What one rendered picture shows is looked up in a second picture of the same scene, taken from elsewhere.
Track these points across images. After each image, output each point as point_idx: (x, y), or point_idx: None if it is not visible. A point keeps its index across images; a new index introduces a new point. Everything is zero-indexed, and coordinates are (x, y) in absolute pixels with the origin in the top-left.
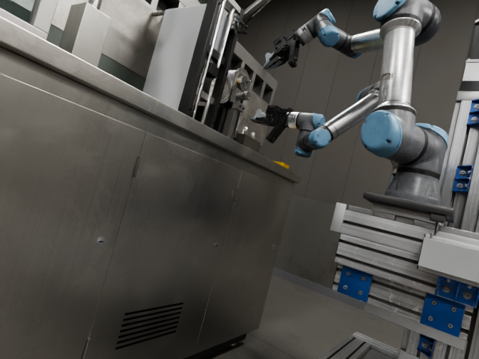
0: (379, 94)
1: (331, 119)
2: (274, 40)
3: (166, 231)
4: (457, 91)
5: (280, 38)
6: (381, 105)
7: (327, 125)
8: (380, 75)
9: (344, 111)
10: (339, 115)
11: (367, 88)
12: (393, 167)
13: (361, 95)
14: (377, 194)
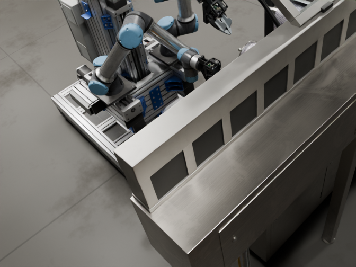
0: (191, 9)
1: (183, 43)
2: (227, 5)
3: None
4: (131, 2)
5: (221, 1)
6: (193, 12)
7: (187, 46)
8: (189, 1)
9: (175, 37)
10: (178, 39)
11: (142, 24)
12: (113, 76)
13: (143, 32)
14: (189, 46)
